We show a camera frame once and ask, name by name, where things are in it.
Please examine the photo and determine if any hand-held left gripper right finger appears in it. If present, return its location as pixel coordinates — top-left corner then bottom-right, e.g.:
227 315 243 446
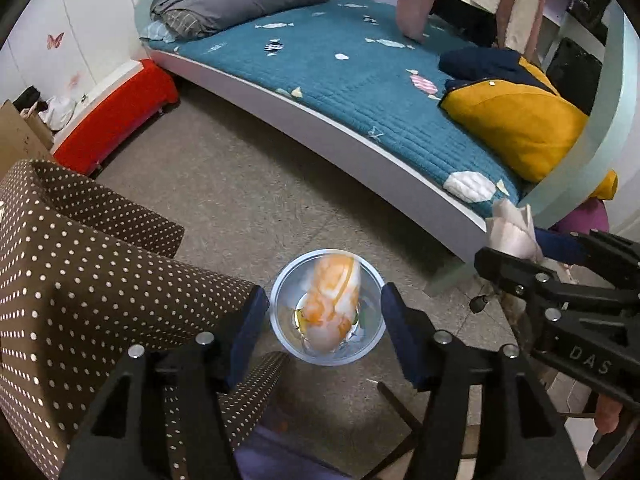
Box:
381 282 586 480

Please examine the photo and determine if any lavender cloth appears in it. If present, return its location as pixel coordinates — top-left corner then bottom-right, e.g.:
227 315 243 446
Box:
235 400 351 480

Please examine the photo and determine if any black bag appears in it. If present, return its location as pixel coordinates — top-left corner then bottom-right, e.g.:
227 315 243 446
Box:
545 37 603 111

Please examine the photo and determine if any teal quilted bedspread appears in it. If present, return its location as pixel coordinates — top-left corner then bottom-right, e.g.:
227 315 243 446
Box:
142 0 538 206

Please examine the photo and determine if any white wardrobe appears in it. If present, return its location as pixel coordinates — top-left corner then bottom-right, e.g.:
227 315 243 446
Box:
0 0 171 111

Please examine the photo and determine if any black cloth item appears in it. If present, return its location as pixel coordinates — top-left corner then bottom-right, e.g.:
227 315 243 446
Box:
12 86 41 113

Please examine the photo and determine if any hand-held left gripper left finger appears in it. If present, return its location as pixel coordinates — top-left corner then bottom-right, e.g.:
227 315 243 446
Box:
60 285 271 480

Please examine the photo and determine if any red and white low bench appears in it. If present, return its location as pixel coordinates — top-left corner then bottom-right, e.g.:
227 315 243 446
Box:
52 59 180 177

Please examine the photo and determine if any purple cloth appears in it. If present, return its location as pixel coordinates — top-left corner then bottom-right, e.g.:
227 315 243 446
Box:
555 199 610 235

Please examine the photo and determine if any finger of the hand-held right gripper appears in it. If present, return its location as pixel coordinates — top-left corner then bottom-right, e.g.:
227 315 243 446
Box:
475 246 640 311
534 227 640 283

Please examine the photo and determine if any grey plaid pillow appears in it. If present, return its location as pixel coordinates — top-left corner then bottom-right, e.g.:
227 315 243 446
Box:
157 10 211 41

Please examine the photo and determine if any brown cardboard box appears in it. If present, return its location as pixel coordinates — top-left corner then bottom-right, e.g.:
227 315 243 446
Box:
0 100 56 181

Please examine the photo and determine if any navy garment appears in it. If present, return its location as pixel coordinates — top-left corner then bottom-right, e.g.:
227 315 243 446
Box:
439 47 556 96

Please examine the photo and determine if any beige paper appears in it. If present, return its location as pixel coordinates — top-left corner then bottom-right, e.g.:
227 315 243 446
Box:
485 199 543 263

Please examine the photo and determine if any dark wooden table leg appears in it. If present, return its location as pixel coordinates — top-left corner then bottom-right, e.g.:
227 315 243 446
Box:
375 380 426 480

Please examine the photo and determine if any yellow cushion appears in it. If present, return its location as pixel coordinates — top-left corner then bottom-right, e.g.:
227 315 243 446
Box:
439 55 618 201

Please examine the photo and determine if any orange and white plastic bag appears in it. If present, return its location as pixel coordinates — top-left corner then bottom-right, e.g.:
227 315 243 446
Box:
300 252 362 353

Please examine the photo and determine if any person's right hand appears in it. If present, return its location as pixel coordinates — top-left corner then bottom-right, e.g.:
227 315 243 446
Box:
594 394 623 435

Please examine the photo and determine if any metal bowl bin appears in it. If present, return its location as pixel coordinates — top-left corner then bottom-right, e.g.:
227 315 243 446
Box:
270 249 387 366

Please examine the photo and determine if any mint and white bunk bed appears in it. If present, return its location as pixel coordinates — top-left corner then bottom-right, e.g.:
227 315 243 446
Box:
135 0 640 296

